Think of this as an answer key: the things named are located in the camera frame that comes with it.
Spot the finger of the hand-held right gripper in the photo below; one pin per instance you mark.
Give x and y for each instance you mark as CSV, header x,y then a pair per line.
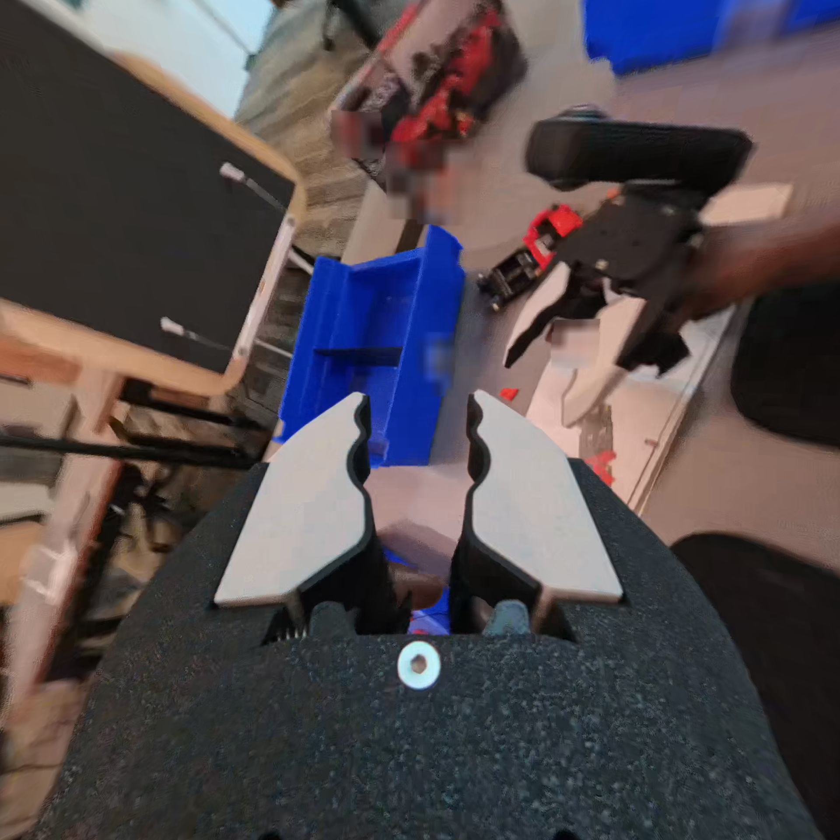
x,y
541,315
604,361

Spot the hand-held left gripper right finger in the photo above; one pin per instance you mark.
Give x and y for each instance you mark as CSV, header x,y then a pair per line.
x,y
545,525

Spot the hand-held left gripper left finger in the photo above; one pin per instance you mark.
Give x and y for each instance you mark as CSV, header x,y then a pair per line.
x,y
295,525

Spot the red and black lego car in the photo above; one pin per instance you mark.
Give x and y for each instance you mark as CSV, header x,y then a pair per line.
x,y
551,230

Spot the blue plastic bin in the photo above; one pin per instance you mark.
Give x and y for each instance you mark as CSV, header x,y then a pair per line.
x,y
656,40
394,394

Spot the lego instruction booklet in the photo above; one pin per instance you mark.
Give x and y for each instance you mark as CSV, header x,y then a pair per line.
x,y
656,394

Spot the red lego wedge plate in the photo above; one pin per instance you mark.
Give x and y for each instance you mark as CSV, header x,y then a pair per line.
x,y
508,394

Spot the lego box red car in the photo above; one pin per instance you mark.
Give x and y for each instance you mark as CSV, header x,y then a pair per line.
x,y
446,66

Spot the black quilted pad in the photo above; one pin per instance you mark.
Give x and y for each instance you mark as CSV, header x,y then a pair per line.
x,y
775,656
794,368

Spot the black panel on wooden easel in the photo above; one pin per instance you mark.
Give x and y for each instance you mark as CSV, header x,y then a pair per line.
x,y
105,197

